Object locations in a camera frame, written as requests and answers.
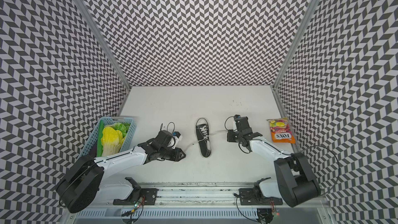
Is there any yellow toy cabbage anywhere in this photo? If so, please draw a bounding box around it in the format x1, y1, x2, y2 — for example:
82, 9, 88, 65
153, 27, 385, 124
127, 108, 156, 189
102, 126, 124, 157

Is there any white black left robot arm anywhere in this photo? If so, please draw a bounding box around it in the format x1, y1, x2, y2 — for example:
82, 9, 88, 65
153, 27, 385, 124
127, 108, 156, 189
56, 130, 186, 214

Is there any aluminium left corner post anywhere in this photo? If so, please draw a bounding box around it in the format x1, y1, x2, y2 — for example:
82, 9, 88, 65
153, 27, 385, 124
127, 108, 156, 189
73, 0, 131, 91

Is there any orange candy bag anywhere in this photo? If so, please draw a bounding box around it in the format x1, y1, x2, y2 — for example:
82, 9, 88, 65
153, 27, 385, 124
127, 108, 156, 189
267, 118, 296, 144

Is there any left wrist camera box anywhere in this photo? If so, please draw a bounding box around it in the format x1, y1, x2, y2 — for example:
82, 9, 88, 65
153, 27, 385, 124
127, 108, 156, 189
168, 132, 182, 149

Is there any green toy cucumber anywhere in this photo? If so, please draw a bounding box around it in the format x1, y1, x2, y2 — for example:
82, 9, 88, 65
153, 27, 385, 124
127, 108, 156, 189
96, 120, 104, 157

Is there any aluminium right corner post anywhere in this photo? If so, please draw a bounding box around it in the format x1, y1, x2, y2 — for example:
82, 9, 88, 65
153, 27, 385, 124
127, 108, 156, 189
273, 0, 320, 91

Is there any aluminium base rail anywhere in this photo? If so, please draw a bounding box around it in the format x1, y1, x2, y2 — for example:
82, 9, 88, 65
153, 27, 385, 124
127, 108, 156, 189
59, 183, 337, 224

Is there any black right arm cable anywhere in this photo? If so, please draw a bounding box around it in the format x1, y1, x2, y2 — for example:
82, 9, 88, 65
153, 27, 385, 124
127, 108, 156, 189
300, 144, 341, 194

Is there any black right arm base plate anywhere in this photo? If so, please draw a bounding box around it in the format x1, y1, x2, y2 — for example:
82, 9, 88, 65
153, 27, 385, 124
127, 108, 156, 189
234, 177, 283, 206

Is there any white shoelace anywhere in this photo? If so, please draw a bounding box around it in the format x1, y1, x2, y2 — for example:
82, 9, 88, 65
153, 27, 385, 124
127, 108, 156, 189
183, 130, 227, 152

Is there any light blue plastic basket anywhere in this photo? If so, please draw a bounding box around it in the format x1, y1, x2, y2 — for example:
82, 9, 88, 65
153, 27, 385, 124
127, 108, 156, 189
79, 117, 136, 158

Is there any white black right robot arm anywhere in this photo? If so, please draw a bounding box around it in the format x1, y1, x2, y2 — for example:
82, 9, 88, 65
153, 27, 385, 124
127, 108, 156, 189
227, 115, 321, 207

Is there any green toy lettuce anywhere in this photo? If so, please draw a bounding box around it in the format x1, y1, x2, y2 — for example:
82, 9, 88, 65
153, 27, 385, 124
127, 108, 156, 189
111, 122, 131, 138

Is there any black canvas sneaker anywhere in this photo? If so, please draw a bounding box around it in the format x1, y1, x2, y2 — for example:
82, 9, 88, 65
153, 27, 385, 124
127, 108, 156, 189
195, 118, 211, 158

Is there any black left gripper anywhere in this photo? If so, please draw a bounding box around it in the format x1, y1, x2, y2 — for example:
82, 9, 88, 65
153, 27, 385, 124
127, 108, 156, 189
159, 147, 187, 162

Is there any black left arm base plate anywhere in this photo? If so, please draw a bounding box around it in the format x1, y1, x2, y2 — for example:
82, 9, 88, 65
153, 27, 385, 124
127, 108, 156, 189
113, 177, 159, 206

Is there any black left camera cable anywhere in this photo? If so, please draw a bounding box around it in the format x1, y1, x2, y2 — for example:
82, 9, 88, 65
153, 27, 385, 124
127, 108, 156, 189
159, 122, 176, 134

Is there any aluminium corner post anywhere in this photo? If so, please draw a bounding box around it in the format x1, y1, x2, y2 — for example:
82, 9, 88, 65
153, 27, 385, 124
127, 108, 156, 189
73, 0, 131, 91
273, 0, 320, 91

